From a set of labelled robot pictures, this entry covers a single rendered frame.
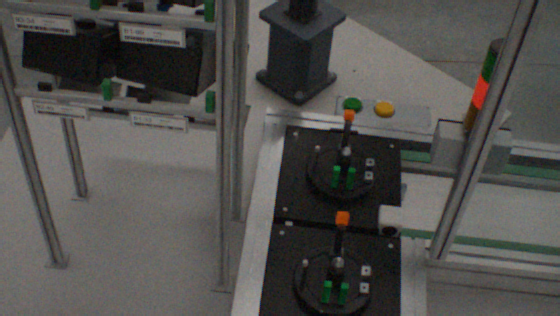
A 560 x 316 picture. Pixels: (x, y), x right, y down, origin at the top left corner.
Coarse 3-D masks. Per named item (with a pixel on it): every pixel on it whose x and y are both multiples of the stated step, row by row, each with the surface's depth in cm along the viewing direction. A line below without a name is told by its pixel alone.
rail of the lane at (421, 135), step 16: (272, 112) 154; (288, 112) 155; (304, 112) 155; (320, 128) 152; (336, 128) 151; (352, 128) 153; (368, 128) 153; (384, 128) 153; (400, 128) 154; (416, 128) 154; (432, 128) 154; (416, 144) 152
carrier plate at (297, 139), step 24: (288, 144) 147; (312, 144) 147; (360, 144) 148; (384, 144) 149; (288, 168) 142; (384, 168) 144; (288, 192) 138; (312, 192) 139; (384, 192) 140; (288, 216) 134; (312, 216) 135; (360, 216) 135
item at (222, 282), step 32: (224, 0) 89; (0, 32) 97; (224, 32) 92; (0, 64) 100; (224, 64) 96; (224, 96) 100; (64, 128) 133; (224, 128) 105; (32, 160) 115; (224, 160) 110; (32, 192) 121; (224, 192) 115; (224, 224) 121; (64, 256) 137; (224, 256) 128; (224, 288) 135
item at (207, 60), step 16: (128, 48) 105; (144, 48) 105; (160, 48) 104; (176, 48) 104; (192, 48) 103; (208, 48) 105; (128, 64) 106; (144, 64) 106; (160, 64) 105; (176, 64) 104; (192, 64) 104; (208, 64) 107; (128, 80) 107; (144, 80) 106; (160, 80) 106; (176, 80) 105; (192, 80) 105; (208, 80) 110; (192, 96) 106
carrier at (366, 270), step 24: (288, 240) 130; (312, 240) 131; (360, 240) 131; (384, 240) 132; (288, 264) 127; (312, 264) 125; (336, 264) 119; (360, 264) 125; (384, 264) 128; (264, 288) 123; (288, 288) 124; (312, 288) 121; (336, 288) 122; (360, 288) 120; (384, 288) 125; (264, 312) 120; (288, 312) 120; (312, 312) 120; (336, 312) 119; (360, 312) 121; (384, 312) 121
